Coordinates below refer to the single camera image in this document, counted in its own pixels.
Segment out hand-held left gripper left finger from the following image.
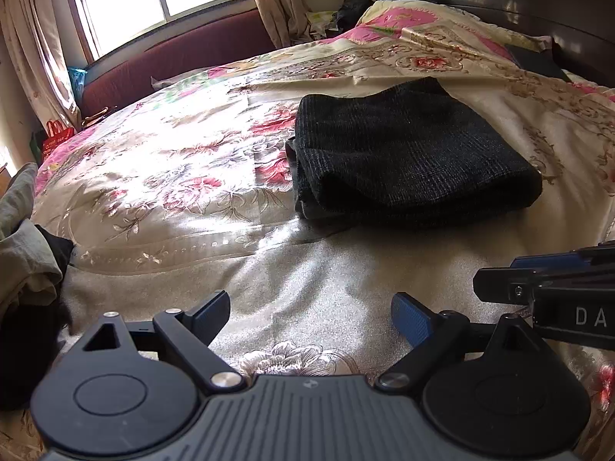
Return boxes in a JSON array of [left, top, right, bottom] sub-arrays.
[[83, 290, 246, 395]]

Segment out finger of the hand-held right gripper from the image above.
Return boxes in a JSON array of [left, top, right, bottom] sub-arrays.
[[473, 265, 615, 307], [510, 241, 615, 270]]

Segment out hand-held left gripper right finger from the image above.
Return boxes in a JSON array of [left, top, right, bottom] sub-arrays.
[[375, 292, 546, 393]]

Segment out dark grey plaid pants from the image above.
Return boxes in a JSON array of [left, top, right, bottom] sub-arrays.
[[284, 76, 544, 224]]

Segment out floral satin bedspread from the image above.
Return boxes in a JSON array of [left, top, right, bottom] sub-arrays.
[[0, 0, 615, 461]]

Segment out black garment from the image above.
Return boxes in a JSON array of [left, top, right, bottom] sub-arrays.
[[0, 223, 75, 411]]

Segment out dark flat case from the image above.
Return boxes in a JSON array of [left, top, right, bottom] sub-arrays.
[[502, 43, 572, 82]]

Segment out olive green garment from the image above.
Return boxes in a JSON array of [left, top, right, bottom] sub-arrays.
[[0, 162, 65, 320]]

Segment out red bag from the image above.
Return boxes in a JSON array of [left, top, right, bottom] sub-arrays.
[[42, 119, 78, 160]]

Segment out maroon padded bench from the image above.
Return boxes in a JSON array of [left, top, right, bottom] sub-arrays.
[[77, 7, 277, 121]]

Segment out blue plastic bag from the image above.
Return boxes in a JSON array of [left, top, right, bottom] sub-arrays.
[[67, 67, 90, 101]]

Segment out white plastic wrapper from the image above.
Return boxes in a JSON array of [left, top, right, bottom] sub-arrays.
[[305, 10, 339, 41]]

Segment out black clothing heap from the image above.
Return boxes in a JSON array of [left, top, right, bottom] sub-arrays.
[[334, 0, 385, 34]]

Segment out beige curtain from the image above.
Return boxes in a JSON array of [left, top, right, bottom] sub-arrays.
[[240, 0, 313, 50], [0, 0, 82, 130]]

